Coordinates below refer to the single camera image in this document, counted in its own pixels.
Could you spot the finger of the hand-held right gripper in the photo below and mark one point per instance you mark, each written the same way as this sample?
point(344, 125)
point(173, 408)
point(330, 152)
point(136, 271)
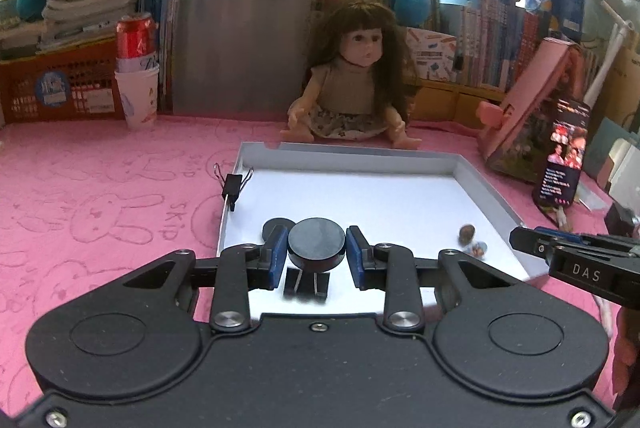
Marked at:
point(535, 245)
point(555, 231)

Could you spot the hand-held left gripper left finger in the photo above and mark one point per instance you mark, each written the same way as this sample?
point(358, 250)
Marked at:
point(277, 258)

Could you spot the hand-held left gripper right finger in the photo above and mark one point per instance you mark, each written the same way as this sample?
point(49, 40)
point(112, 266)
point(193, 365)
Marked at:
point(356, 258)

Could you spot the large black binder clip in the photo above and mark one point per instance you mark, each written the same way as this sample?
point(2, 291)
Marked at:
point(292, 280)

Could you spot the small black round cap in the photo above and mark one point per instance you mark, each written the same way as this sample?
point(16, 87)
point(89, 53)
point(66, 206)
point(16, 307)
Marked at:
point(272, 228)

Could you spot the large black round puck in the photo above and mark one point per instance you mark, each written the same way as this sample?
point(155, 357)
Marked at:
point(316, 240)

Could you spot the small colourful figurine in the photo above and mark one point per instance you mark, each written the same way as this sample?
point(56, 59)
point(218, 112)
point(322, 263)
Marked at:
point(477, 249)

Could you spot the white cardboard box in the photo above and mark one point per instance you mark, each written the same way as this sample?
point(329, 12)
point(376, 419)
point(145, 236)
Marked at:
point(375, 198)

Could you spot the small brown nut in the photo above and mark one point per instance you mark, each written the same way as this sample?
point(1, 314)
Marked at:
point(467, 233)

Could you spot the black charger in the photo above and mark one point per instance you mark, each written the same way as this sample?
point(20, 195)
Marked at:
point(617, 218)

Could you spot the black smartphone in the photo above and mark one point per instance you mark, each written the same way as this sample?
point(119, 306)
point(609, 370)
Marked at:
point(562, 158)

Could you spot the small black binder clip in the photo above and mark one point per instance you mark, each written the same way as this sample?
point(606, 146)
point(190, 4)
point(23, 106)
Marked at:
point(232, 185)

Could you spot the teal card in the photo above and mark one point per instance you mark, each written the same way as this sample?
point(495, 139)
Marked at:
point(600, 148)

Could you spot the pink house-shaped stand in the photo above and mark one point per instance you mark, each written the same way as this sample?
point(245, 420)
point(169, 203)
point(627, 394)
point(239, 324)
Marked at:
point(530, 108)

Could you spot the yellow wooden drawer unit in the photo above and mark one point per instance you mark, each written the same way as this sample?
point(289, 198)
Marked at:
point(450, 103)

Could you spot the doll with brown hair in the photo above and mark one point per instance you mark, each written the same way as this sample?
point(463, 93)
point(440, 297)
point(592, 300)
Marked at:
point(350, 88)

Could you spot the pink rabbit print cloth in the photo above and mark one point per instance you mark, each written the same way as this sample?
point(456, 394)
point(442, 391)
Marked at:
point(100, 208)

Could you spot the row of books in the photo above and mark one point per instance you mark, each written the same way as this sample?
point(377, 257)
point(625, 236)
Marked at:
point(495, 38)

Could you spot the white paper cup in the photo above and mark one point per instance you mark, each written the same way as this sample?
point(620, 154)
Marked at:
point(137, 98)

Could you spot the white colourful printed box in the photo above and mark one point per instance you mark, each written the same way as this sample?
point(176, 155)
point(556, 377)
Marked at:
point(432, 56)

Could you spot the grey metal panel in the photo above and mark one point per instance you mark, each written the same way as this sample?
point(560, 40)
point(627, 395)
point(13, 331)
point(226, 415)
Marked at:
point(240, 43)

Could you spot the red drink can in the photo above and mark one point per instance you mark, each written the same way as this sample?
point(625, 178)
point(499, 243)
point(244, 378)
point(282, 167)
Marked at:
point(135, 38)

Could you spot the orange plastic basket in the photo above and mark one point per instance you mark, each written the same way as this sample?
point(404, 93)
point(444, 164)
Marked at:
point(75, 78)

